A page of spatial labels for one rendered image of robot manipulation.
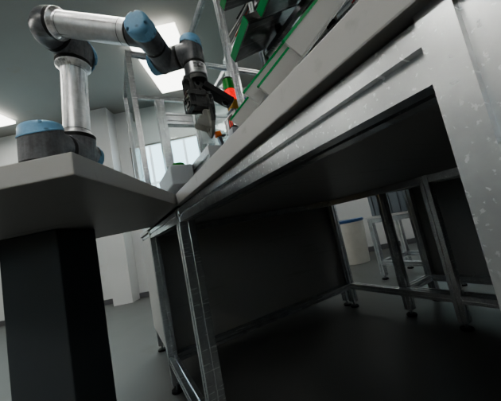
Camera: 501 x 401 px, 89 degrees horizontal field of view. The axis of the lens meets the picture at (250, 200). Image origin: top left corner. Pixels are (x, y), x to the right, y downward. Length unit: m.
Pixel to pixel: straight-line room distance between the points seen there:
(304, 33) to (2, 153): 6.04
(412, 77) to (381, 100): 0.02
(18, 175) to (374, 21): 0.39
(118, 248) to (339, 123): 4.41
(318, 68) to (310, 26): 0.31
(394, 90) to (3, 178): 0.41
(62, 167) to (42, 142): 0.59
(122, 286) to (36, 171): 4.24
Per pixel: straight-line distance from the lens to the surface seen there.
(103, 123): 5.03
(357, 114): 0.22
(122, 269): 4.55
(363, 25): 0.22
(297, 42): 0.51
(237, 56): 0.79
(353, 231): 3.69
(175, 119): 2.10
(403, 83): 0.20
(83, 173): 0.38
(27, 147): 0.97
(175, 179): 0.78
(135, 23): 0.93
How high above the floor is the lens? 0.73
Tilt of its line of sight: 6 degrees up
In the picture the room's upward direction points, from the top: 11 degrees counter-clockwise
